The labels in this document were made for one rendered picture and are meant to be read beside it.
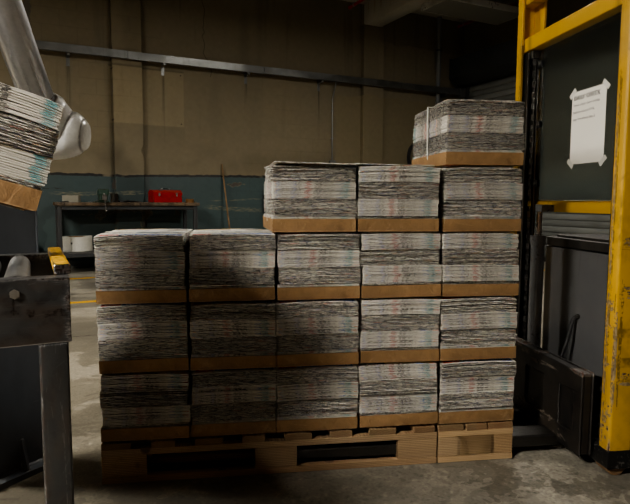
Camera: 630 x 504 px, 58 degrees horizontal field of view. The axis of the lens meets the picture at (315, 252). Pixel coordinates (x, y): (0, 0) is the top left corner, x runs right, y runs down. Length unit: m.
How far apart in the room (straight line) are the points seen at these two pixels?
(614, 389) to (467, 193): 0.82
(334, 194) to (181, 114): 6.97
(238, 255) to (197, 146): 6.94
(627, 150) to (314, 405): 1.34
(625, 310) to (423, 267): 0.68
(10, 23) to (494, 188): 1.59
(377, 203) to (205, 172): 6.96
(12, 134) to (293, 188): 0.94
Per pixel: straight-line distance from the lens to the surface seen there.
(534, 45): 2.73
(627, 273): 2.15
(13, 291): 1.13
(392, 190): 1.97
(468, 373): 2.16
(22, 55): 1.95
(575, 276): 2.61
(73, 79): 8.64
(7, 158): 1.28
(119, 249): 1.93
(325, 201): 1.94
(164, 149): 8.68
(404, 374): 2.08
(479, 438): 2.26
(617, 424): 2.27
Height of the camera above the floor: 0.94
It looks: 5 degrees down
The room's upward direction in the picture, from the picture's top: straight up
